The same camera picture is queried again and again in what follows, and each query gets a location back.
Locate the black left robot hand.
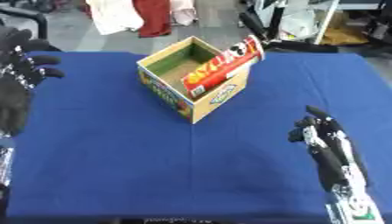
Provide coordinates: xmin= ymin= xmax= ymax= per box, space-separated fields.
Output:
xmin=0 ymin=26 xmax=67 ymax=137

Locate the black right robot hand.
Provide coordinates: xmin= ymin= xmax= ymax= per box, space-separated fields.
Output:
xmin=286 ymin=105 xmax=371 ymax=193

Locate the tan cardboard box green inside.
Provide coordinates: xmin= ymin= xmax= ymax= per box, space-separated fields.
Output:
xmin=135 ymin=35 xmax=253 ymax=124

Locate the black chair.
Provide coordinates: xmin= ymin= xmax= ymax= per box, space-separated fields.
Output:
xmin=0 ymin=5 xmax=51 ymax=40

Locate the white hanging cloth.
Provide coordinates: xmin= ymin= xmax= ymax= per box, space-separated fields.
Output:
xmin=84 ymin=0 xmax=146 ymax=36

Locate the red cylindrical snack can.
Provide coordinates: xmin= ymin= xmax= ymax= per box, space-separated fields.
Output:
xmin=180 ymin=34 xmax=267 ymax=100

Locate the black tripod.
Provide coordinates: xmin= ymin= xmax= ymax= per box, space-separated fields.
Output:
xmin=237 ymin=0 xmax=340 ymax=54

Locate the red hanging cloth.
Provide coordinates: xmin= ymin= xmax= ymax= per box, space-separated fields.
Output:
xmin=129 ymin=0 xmax=173 ymax=39

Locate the pink hanging cloth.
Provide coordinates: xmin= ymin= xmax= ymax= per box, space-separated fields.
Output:
xmin=168 ymin=0 xmax=200 ymax=27

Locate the white shelf frame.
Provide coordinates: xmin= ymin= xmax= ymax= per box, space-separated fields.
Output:
xmin=311 ymin=0 xmax=392 ymax=46

